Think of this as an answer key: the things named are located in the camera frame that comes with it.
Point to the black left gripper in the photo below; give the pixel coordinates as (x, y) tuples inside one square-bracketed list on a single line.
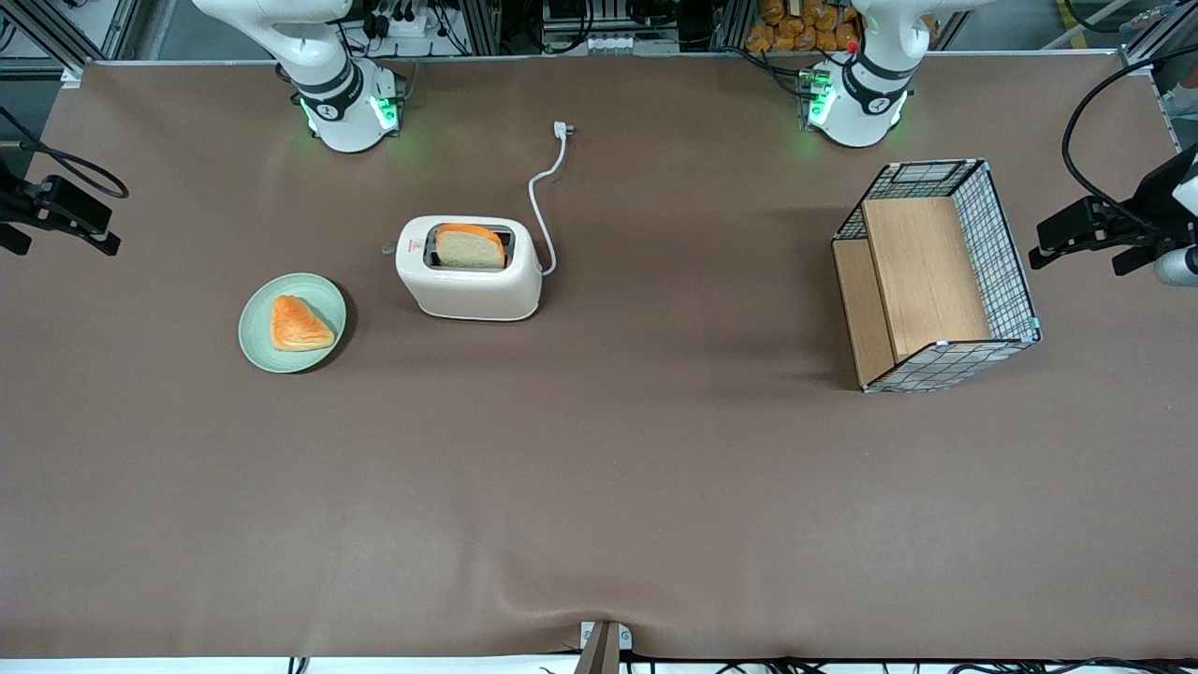
[(1148, 206)]

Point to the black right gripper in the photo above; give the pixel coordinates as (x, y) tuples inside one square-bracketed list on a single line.
[(13, 206)]

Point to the white toaster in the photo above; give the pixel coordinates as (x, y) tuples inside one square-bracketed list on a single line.
[(468, 295)]

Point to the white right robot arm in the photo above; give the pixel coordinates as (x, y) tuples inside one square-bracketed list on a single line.
[(342, 112)]

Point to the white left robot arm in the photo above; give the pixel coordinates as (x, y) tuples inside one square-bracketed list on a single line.
[(856, 108)]

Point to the green round plate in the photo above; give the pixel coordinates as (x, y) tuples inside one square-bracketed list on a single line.
[(257, 342)]

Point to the triangular puff pastry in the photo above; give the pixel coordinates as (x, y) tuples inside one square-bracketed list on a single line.
[(298, 328)]

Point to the bag of bread rolls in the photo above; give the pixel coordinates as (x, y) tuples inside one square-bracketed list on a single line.
[(796, 33)]

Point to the white power strip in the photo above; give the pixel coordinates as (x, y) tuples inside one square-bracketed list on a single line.
[(402, 26)]

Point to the toast bread slice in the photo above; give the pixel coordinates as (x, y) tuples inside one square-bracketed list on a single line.
[(468, 251)]

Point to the black electronics box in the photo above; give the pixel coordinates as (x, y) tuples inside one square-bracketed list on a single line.
[(608, 42)]

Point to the brown table cover mat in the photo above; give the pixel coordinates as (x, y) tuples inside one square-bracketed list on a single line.
[(599, 468)]

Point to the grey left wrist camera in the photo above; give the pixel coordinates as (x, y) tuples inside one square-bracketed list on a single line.
[(1179, 267)]

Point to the aluminium frame beam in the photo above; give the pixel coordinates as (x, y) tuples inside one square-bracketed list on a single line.
[(1137, 42), (47, 37)]

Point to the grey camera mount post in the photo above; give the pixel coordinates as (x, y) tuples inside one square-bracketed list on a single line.
[(604, 651)]

